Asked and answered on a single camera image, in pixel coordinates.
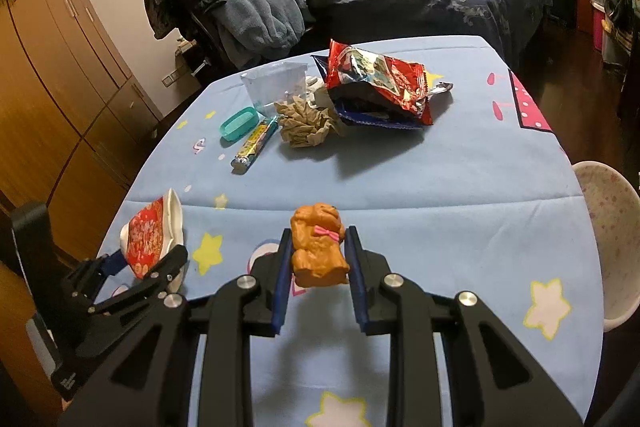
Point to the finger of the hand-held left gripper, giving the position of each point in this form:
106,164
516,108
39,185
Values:
112,263
160,277

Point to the red snack bag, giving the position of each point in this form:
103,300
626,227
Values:
380,77

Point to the wooden wardrobe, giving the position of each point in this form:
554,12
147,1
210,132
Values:
45,72

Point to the clear plastic cup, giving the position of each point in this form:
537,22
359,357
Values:
272,84

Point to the red and white packet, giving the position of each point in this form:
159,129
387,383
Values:
147,237

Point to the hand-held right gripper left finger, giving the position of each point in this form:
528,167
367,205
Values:
280,287

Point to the orange dog toy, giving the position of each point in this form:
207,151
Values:
317,247

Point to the pink and white container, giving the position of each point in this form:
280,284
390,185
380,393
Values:
607,27

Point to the silver foil wrapper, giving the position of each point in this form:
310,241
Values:
440,88

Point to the nightstand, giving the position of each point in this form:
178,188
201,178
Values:
187,52

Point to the teal plastic lid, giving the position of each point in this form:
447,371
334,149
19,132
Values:
239,123

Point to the wall socket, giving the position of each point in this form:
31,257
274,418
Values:
169,80

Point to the blue star-printed tablecloth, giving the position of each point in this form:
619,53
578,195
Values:
425,167

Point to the white paper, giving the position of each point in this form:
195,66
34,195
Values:
315,89

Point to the blue snack bag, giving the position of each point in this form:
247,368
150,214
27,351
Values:
370,120

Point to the red box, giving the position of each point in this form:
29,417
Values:
584,9

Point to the brown paper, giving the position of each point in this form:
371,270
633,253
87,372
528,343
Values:
305,122

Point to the colourful candy tube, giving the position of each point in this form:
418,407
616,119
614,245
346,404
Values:
255,144

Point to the black chair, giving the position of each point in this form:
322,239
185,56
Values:
200,29

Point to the blue fleece blanket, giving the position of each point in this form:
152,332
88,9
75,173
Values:
260,14

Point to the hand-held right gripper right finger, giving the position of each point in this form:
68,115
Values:
357,287

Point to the dark wooden dresser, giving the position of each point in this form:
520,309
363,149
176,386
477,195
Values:
631,82

